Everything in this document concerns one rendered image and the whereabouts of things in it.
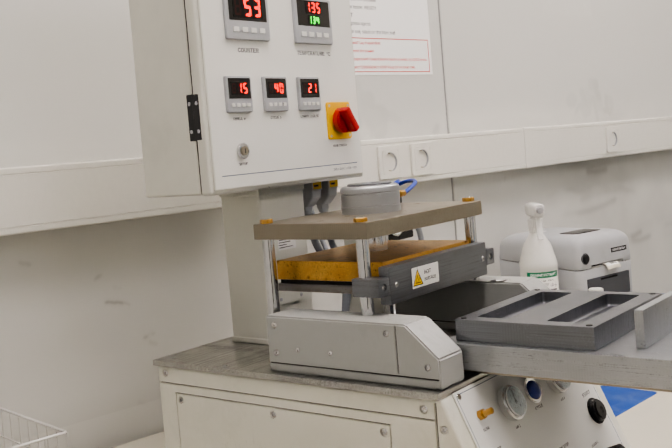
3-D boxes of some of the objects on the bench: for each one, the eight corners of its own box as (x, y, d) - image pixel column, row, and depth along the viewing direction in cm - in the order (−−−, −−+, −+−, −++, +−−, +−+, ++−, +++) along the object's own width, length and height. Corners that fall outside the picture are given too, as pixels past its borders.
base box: (168, 487, 127) (157, 365, 126) (336, 412, 156) (327, 312, 155) (519, 574, 94) (507, 409, 93) (649, 458, 123) (640, 332, 122)
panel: (528, 562, 95) (450, 394, 99) (634, 468, 119) (567, 335, 123) (544, 558, 94) (464, 388, 98) (647, 464, 117) (580, 330, 121)
